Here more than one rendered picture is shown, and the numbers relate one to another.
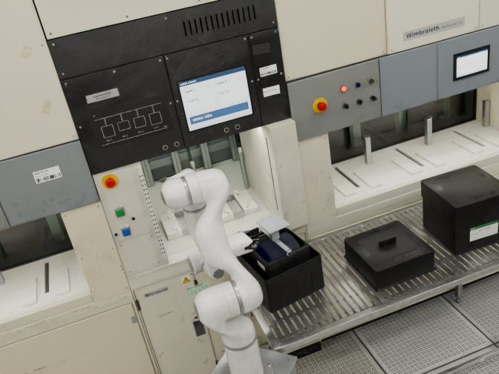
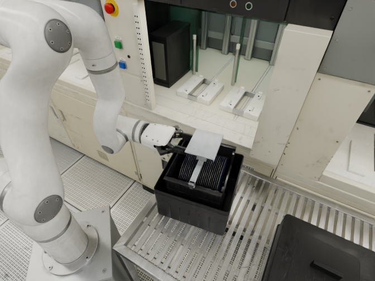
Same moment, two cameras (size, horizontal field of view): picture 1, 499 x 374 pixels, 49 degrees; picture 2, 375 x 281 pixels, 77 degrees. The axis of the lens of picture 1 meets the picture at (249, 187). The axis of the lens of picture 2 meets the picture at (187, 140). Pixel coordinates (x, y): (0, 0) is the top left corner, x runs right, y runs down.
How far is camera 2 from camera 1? 1.70 m
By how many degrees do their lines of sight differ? 38
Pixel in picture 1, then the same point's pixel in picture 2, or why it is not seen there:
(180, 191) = not seen: outside the picture
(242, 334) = (25, 229)
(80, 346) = not seen: hidden behind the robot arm
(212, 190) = (9, 38)
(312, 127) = (358, 63)
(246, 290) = (9, 202)
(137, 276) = (129, 104)
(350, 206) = (341, 184)
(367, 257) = (282, 262)
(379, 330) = not seen: hidden behind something
